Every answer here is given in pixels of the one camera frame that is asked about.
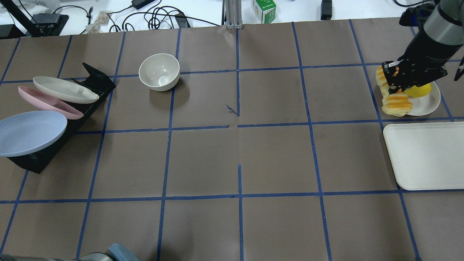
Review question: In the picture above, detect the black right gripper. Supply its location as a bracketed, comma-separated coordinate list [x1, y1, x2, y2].
[381, 31, 450, 94]

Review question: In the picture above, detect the ridged yellow bread roll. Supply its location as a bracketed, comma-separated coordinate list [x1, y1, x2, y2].
[376, 66, 413, 117]

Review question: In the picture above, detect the blue plate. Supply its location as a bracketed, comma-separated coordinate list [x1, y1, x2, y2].
[0, 111, 67, 157]

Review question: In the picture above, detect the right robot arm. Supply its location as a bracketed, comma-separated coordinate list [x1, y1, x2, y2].
[381, 0, 463, 94]

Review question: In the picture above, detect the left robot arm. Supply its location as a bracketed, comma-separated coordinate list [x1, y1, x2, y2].
[0, 243, 139, 261]

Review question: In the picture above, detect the cream round plate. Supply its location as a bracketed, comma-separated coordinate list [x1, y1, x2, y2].
[407, 82, 442, 116]

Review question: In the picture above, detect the black plate rack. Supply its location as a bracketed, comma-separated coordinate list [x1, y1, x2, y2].
[1, 63, 116, 174]

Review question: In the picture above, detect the cream plate in rack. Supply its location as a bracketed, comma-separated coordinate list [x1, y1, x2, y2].
[33, 76, 100, 104]

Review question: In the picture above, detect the pink plate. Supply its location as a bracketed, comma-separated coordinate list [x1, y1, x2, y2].
[18, 86, 83, 120]

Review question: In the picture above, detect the yellow lemon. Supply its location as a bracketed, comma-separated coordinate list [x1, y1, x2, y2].
[404, 84, 431, 98]

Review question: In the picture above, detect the white rectangular tray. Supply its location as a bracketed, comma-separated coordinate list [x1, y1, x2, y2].
[383, 122, 464, 191]

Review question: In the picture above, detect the black power adapter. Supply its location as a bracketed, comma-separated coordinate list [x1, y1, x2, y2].
[320, 0, 333, 20]

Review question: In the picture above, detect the green white carton box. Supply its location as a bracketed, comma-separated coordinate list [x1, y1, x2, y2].
[251, 0, 277, 24]

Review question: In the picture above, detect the cream bowl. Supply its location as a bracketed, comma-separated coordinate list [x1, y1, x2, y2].
[138, 53, 180, 91]

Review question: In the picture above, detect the aluminium frame post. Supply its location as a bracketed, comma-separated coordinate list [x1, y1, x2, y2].
[221, 0, 243, 30]

